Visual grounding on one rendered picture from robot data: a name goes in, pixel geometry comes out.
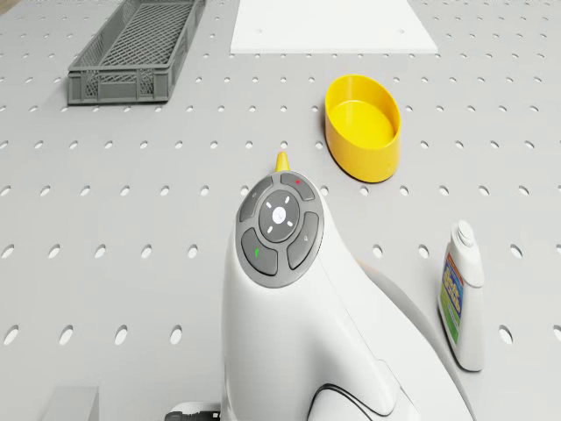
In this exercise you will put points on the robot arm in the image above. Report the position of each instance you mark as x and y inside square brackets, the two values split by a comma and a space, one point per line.
[307, 316]

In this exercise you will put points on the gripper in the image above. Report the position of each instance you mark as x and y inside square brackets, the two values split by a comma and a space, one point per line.
[193, 413]

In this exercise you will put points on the banana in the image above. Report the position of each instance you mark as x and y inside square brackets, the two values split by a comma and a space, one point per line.
[282, 163]

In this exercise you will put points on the small white bottle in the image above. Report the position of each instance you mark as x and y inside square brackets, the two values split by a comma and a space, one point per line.
[460, 302]

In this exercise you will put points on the dark grey basket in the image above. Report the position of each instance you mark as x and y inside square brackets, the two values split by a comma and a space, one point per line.
[131, 48]

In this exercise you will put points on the yellow bowl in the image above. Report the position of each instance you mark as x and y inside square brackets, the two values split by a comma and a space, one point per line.
[364, 149]

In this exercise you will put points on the white board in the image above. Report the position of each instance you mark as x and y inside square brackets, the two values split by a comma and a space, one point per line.
[333, 26]

